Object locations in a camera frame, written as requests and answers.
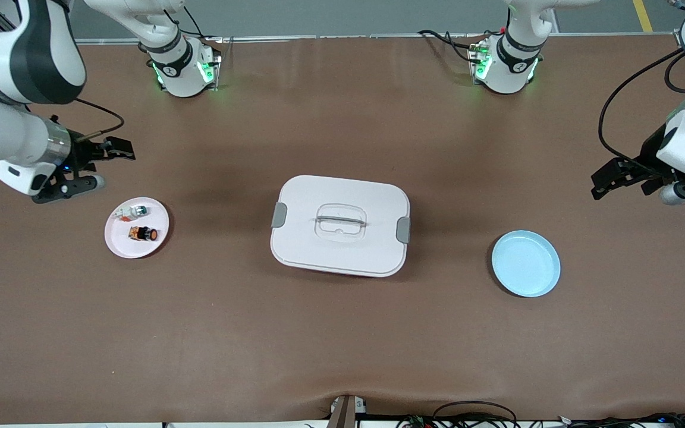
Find white lidded storage box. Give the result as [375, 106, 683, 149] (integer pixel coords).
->
[270, 174, 411, 278]

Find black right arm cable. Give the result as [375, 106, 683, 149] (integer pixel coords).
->
[72, 98, 125, 143]

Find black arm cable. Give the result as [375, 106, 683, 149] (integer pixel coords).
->
[598, 48, 685, 179]
[72, 98, 125, 143]

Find pink round plate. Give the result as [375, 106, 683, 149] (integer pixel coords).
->
[104, 197, 171, 260]

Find white circuit breaker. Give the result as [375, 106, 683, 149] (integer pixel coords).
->
[114, 204, 150, 223]

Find brown camera mount post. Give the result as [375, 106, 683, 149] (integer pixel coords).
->
[326, 394, 368, 428]

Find light blue round plate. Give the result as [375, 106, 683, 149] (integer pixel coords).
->
[491, 230, 561, 298]

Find silver table edge rail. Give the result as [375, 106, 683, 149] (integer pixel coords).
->
[75, 34, 501, 46]

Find black cable loop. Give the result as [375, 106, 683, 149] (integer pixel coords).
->
[432, 401, 519, 427]

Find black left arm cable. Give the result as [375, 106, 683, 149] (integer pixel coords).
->
[598, 48, 685, 179]

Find tangled cable bundle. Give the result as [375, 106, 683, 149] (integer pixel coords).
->
[396, 413, 685, 428]

